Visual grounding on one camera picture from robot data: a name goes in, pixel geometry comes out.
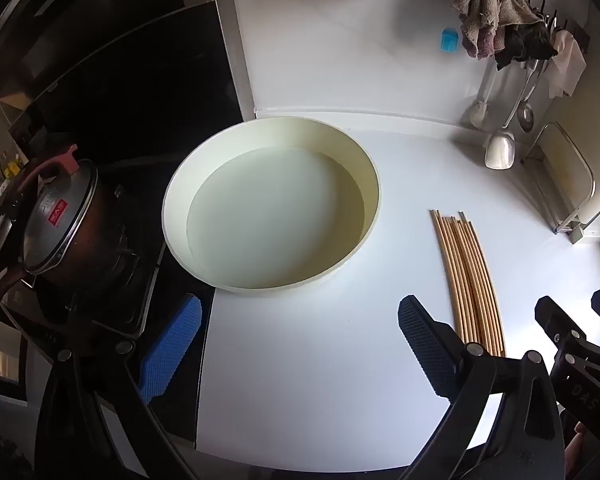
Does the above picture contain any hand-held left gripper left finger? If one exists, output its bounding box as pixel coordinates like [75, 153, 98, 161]
[35, 294, 203, 480]

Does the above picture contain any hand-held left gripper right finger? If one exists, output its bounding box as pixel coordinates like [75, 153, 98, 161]
[398, 294, 567, 480]

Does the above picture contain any row of wooden chopsticks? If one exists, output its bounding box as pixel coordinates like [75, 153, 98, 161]
[429, 208, 507, 358]

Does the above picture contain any white round basin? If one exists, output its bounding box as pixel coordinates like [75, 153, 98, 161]
[161, 116, 382, 296]

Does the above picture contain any person's right hand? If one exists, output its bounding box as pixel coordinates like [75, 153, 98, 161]
[562, 420, 588, 480]

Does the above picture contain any dark cooking pot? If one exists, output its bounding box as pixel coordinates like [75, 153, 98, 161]
[0, 160, 141, 306]

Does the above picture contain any metal cutting board rack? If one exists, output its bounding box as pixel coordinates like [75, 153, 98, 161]
[522, 122, 597, 245]

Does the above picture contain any cream cutting board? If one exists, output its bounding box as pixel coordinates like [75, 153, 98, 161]
[550, 60, 600, 226]

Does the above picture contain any steel spatula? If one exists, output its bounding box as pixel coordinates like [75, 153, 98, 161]
[484, 60, 541, 171]

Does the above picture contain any steel ladle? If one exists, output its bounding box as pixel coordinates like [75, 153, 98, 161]
[517, 72, 540, 133]

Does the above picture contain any white cloth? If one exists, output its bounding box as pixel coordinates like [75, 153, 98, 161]
[547, 30, 587, 100]

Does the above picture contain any dark cloth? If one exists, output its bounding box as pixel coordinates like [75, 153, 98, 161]
[495, 25, 558, 71]

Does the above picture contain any grey brown rag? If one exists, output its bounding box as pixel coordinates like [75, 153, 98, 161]
[452, 0, 546, 60]

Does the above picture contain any black range hood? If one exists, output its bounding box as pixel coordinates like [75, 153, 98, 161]
[0, 0, 216, 111]

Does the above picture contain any glass pot lid red handle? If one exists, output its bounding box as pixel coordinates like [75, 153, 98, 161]
[10, 144, 99, 273]

